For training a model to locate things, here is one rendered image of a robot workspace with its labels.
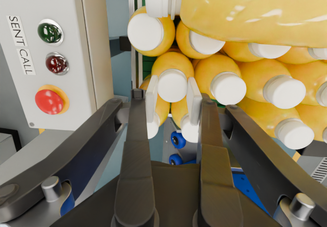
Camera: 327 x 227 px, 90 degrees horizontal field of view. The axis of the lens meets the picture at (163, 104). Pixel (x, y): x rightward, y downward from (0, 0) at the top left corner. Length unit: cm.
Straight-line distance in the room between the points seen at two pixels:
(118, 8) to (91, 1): 109
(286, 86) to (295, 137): 8
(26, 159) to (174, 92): 79
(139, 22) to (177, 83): 8
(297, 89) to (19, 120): 208
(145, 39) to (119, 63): 119
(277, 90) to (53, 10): 27
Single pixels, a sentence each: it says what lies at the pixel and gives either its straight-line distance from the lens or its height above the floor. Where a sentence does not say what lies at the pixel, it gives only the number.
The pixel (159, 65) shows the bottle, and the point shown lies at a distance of 24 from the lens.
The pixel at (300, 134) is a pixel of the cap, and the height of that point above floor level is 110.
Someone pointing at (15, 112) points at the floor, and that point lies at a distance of 207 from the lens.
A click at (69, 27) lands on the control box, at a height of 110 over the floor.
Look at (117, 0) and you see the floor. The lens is 137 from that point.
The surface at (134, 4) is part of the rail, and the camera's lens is 33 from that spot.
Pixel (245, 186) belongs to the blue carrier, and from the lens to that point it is 44.
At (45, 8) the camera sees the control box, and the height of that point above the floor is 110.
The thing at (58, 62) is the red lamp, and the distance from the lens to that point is 23.
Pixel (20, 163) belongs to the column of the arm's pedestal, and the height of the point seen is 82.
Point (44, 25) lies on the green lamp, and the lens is 23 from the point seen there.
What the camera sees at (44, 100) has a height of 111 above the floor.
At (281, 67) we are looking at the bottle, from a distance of 28.
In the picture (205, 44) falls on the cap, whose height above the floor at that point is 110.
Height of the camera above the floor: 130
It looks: 66 degrees down
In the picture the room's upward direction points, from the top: 173 degrees counter-clockwise
